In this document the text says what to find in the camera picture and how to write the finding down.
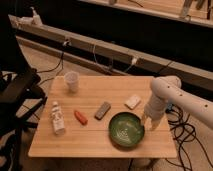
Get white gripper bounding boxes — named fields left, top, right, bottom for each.
left=141, top=94, right=167, bottom=131

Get green ceramic bowl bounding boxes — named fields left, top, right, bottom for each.
left=108, top=112, right=145, bottom=148

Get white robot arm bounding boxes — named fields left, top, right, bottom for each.
left=141, top=76, right=213, bottom=130

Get white sponge block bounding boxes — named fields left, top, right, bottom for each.
left=125, top=95, right=141, bottom=110

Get grey rectangular block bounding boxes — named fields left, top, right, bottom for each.
left=95, top=102, right=111, bottom=120

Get wooden table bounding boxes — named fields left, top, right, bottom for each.
left=28, top=76, right=177, bottom=158

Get orange carrot-shaped object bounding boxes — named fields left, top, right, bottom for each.
left=74, top=110, right=88, bottom=125

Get white plastic cup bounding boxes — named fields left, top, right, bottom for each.
left=64, top=71, right=79, bottom=93

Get white glue bottle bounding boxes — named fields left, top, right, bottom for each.
left=51, top=101, right=65, bottom=135

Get black chair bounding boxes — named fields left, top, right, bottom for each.
left=0, top=69, right=47, bottom=171

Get black floor cables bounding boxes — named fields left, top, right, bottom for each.
left=164, top=103, right=213, bottom=171

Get long metal rail beam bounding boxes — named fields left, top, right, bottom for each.
left=9, top=15, right=213, bottom=83

